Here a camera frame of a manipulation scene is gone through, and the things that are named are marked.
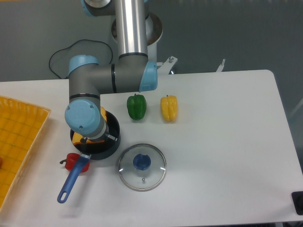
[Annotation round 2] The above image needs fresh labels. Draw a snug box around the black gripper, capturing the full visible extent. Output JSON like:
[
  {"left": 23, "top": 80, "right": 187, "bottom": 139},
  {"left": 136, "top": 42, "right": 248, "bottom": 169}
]
[{"left": 80, "top": 128, "right": 117, "bottom": 144}]

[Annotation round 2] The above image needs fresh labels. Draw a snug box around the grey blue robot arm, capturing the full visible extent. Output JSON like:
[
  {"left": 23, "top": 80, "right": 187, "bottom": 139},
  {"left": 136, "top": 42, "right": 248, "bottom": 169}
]
[{"left": 65, "top": 0, "right": 158, "bottom": 141}]

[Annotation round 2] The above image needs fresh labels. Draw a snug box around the red bell pepper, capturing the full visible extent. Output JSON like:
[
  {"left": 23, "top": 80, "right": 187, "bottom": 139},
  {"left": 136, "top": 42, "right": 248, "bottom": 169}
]
[{"left": 59, "top": 153, "right": 89, "bottom": 172}]

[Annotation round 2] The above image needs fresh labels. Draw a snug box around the green bell pepper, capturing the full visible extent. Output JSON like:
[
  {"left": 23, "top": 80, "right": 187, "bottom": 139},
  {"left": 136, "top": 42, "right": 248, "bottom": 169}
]
[{"left": 126, "top": 94, "right": 147, "bottom": 121}]

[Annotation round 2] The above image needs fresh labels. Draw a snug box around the glass lid blue knob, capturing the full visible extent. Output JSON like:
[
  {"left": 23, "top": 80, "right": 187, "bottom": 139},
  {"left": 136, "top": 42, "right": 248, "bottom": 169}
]
[{"left": 118, "top": 143, "right": 167, "bottom": 192}]

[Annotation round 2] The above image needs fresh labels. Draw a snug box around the yellow bell pepper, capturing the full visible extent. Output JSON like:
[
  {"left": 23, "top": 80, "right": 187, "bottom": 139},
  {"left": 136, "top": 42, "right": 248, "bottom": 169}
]
[{"left": 160, "top": 96, "right": 178, "bottom": 122}]

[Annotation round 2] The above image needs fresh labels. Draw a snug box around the yellow plastic basket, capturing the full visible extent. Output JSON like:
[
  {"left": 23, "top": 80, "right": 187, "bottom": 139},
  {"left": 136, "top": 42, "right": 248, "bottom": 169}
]
[{"left": 0, "top": 96, "right": 51, "bottom": 211}]

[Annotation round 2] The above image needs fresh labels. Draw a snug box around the black object table corner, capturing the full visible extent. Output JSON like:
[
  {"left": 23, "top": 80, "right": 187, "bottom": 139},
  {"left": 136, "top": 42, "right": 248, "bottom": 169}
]
[{"left": 291, "top": 191, "right": 303, "bottom": 216}]

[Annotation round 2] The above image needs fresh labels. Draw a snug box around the dark pot blue handle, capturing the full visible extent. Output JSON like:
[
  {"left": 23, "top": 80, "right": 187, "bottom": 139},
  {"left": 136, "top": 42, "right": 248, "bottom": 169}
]
[{"left": 57, "top": 111, "right": 121, "bottom": 203}]

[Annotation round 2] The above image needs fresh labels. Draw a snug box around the black cable on floor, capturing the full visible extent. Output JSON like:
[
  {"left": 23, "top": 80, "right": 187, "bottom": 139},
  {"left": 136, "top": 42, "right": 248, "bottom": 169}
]
[{"left": 48, "top": 39, "right": 114, "bottom": 79}]

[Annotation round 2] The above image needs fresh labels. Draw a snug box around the white bracket right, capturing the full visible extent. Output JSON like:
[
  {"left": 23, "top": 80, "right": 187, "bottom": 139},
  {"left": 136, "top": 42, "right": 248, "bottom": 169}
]
[{"left": 216, "top": 59, "right": 225, "bottom": 72}]

